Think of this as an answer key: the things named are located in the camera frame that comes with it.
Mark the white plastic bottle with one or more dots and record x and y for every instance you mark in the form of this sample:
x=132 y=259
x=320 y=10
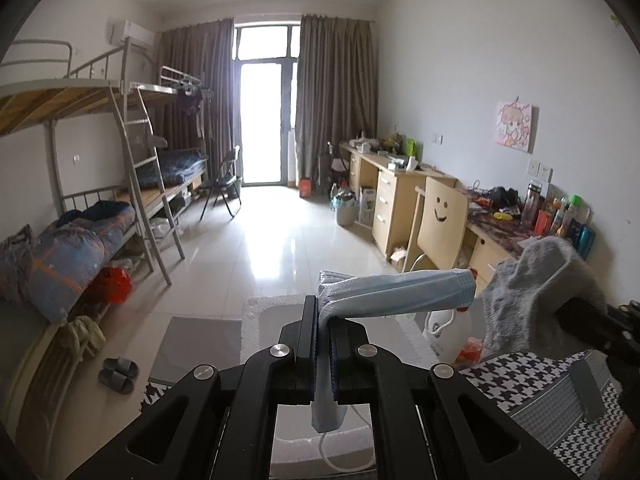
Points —
x=457 y=337

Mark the white foam box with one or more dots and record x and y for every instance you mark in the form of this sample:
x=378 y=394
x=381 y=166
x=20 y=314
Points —
x=260 y=325

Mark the metal bunk bed with ladder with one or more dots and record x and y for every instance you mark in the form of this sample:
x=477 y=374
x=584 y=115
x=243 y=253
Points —
x=65 y=97

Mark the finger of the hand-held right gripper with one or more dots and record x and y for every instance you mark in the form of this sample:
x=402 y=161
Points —
x=585 y=322

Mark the grey knitted sock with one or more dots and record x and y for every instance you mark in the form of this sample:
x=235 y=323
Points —
x=530 y=290

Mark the white carton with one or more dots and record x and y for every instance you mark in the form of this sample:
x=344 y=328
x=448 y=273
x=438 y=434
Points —
x=367 y=207

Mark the dark drinking bottle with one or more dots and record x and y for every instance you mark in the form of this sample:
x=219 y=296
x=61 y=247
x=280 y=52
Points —
x=531 y=205

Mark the red snack packet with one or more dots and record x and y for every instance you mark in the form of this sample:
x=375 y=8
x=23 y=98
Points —
x=472 y=351

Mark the black bag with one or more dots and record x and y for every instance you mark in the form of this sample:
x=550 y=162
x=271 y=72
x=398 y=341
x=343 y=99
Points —
x=502 y=196

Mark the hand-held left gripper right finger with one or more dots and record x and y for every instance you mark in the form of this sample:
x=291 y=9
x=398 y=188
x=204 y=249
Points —
x=345 y=360

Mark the grey slipper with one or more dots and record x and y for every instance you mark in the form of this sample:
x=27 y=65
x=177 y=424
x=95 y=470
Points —
x=122 y=366
x=114 y=382

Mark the light wooden desk with drawers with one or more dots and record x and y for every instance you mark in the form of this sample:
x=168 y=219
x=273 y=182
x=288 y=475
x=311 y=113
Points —
x=395 y=195

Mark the yellowish cloth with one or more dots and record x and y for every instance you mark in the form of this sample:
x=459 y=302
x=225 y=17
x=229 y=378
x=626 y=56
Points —
x=82 y=335

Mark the white air conditioner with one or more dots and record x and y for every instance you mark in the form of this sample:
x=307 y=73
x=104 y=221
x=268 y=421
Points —
x=131 y=34

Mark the houndstooth tablecloth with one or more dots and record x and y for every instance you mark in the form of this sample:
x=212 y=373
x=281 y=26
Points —
x=500 y=382

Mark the wooden desk with dark cloth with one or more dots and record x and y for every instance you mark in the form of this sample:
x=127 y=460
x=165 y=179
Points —
x=500 y=240

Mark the wooden chair with smiley face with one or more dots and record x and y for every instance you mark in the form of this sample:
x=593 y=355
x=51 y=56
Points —
x=442 y=220

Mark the red plastic bag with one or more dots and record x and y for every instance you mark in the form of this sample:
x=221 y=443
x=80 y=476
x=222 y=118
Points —
x=112 y=285

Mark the black folding chair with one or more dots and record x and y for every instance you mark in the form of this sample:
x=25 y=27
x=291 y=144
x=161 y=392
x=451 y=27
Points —
x=225 y=180

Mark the grey trash bin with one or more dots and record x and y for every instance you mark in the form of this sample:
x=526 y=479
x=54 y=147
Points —
x=345 y=212

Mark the blue mattress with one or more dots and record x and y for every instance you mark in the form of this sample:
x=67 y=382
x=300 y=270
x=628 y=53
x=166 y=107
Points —
x=172 y=167

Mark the pink wall poster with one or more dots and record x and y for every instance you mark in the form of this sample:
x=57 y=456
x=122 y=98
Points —
x=515 y=127

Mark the glass balcony door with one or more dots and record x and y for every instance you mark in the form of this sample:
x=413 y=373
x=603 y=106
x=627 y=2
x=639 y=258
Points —
x=262 y=110

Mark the grey floor mat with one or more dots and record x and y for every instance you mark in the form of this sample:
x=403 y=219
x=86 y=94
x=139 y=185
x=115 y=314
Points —
x=195 y=345

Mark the blue star-print quilt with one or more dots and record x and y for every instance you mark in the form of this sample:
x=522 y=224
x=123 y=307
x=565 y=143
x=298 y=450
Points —
x=75 y=255

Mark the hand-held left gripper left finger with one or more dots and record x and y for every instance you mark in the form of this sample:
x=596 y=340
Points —
x=309 y=345

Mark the green-capped bottle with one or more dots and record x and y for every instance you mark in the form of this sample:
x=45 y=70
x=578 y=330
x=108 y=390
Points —
x=572 y=217

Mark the white wall socket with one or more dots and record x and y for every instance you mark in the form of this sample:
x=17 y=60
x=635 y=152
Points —
x=541 y=171

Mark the brown curtain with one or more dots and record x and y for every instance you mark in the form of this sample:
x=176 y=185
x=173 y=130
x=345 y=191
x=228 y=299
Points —
x=200 y=90
x=335 y=95

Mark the purple hanging clothes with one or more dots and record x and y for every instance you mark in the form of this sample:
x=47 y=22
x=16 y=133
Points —
x=189 y=102

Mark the red box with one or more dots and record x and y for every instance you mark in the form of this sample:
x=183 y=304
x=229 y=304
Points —
x=543 y=222

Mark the yellow item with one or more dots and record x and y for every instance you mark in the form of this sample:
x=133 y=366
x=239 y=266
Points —
x=502 y=216

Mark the white wall switch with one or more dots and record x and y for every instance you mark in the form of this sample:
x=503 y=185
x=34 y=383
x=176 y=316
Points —
x=437 y=138

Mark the grey foam block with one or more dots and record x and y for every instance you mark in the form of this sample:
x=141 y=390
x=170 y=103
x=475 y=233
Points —
x=590 y=390

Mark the green packet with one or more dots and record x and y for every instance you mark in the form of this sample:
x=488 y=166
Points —
x=410 y=148

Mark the person's right forearm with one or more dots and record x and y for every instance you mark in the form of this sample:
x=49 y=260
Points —
x=624 y=447

